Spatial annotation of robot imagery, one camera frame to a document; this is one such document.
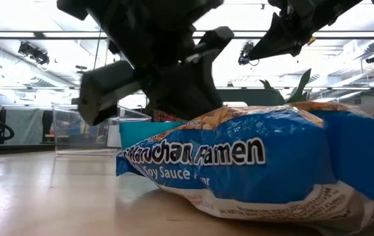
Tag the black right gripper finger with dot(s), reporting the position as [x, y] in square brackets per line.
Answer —
[278, 46]

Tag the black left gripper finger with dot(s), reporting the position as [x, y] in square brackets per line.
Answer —
[104, 88]
[196, 91]

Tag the blue soy sauce ramen packet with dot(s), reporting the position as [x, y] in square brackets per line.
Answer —
[255, 170]

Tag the green potted plant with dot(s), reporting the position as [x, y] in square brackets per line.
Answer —
[299, 90]

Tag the clear plastic bin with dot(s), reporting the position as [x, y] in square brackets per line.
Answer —
[75, 131]

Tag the large grey-blue plastic bin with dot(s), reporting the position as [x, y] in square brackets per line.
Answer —
[255, 97]

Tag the small teal plastic bin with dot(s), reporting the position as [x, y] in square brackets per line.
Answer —
[141, 132]

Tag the black dome fixture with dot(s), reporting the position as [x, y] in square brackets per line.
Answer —
[373, 59]

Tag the grey fabric panel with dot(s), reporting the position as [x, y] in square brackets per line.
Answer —
[24, 126]

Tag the black ceiling camera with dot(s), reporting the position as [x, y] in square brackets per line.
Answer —
[34, 54]
[245, 54]

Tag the black overhead frame beam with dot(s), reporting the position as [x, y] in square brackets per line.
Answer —
[26, 37]

